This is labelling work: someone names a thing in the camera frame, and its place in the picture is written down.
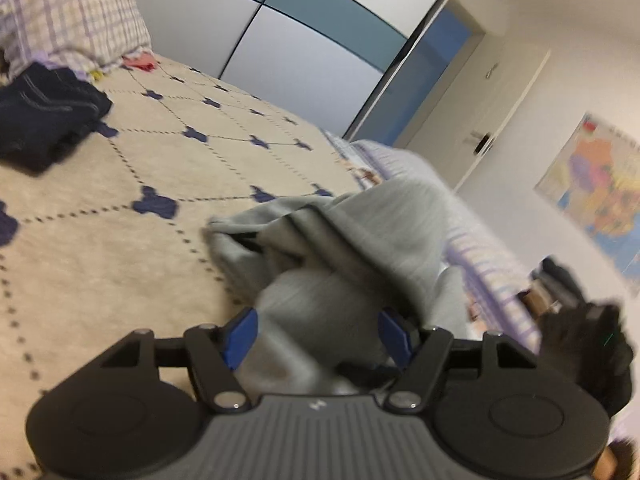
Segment white door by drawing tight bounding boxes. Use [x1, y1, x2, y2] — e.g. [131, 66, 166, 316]
[400, 35, 552, 191]

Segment red cloth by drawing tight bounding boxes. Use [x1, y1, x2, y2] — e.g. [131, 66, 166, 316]
[122, 52, 156, 72]

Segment colourful wall map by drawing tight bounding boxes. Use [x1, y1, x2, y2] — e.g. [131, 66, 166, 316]
[534, 112, 640, 297]

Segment stack of folded clothes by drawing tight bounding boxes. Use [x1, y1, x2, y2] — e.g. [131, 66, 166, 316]
[520, 255, 634, 418]

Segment purple plaid pillow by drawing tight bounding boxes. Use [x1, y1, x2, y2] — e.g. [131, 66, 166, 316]
[0, 0, 153, 82]

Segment folded dark blue jeans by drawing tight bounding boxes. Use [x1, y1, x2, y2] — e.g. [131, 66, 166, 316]
[0, 62, 114, 176]

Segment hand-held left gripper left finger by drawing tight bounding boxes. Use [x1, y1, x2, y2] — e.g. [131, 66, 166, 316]
[84, 307, 260, 413]

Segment sliding door wardrobe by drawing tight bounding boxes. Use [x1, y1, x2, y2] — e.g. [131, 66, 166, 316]
[132, 0, 473, 148]

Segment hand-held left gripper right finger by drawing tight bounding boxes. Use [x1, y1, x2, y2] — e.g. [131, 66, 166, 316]
[377, 310, 546, 414]

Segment grey fleece sweatshirt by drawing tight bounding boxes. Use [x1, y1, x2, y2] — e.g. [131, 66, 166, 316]
[202, 180, 473, 396]

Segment beige printed blanket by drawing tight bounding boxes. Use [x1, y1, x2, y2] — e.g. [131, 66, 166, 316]
[0, 55, 382, 480]

